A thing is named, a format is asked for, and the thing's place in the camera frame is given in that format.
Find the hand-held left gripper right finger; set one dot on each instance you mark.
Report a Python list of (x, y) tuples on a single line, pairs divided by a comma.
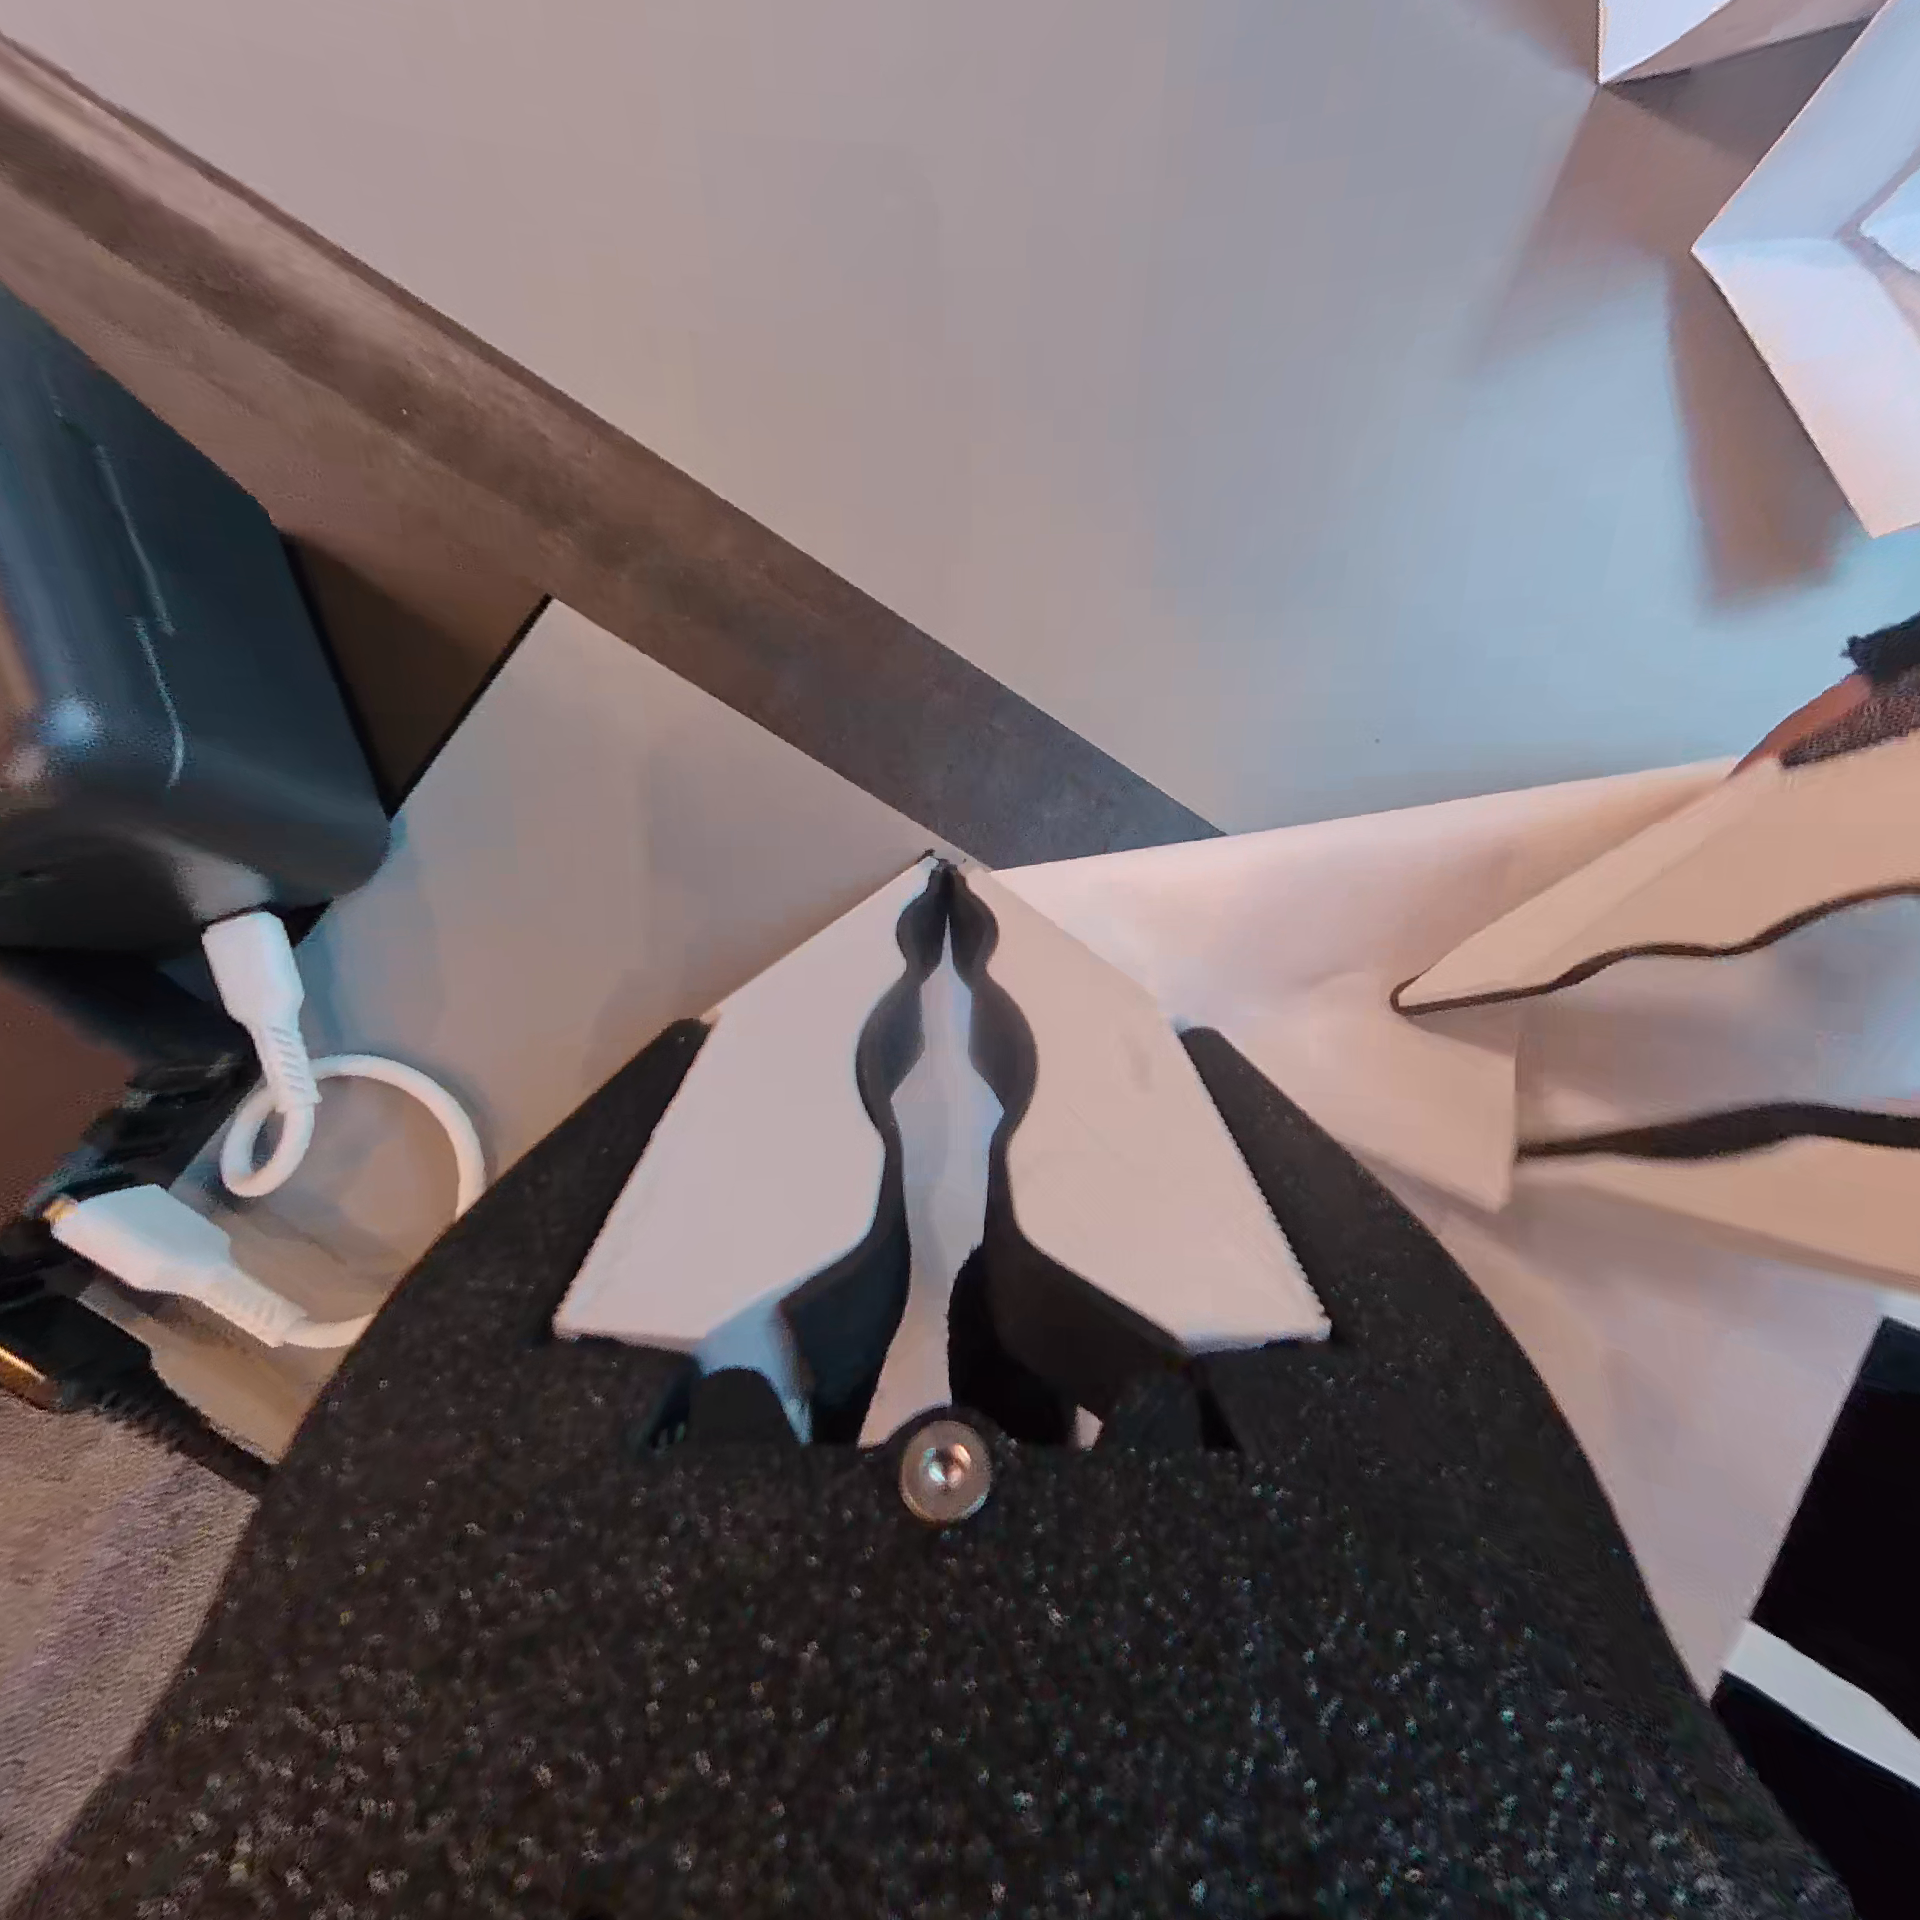
[(1141, 1187)]

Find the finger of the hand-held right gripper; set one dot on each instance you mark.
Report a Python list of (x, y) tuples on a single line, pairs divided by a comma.
[(1726, 869), (1800, 1187)]

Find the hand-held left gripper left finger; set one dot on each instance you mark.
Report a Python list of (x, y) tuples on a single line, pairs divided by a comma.
[(749, 1187)]

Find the white paper sheet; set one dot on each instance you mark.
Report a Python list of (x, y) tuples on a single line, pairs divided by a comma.
[(1275, 974)]

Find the white desk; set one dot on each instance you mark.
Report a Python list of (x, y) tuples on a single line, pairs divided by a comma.
[(974, 377)]

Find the person's black clothing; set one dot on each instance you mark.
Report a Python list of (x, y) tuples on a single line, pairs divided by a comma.
[(1847, 1501)]

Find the dark electronic device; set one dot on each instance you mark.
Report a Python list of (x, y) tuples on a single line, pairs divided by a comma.
[(89, 1169)]

